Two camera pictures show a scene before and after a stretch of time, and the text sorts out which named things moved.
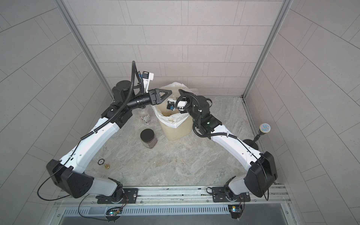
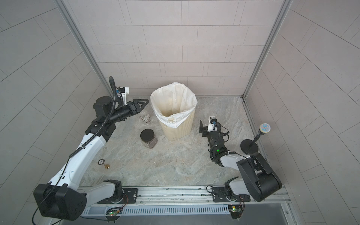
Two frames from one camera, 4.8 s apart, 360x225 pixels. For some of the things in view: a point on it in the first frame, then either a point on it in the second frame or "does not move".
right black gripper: (184, 92) to (203, 129)
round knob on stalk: (264, 128) does not move
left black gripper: (152, 93) to (133, 108)
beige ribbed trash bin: (172, 134) does not move
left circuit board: (116, 211) does not move
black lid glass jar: (148, 138) does not move
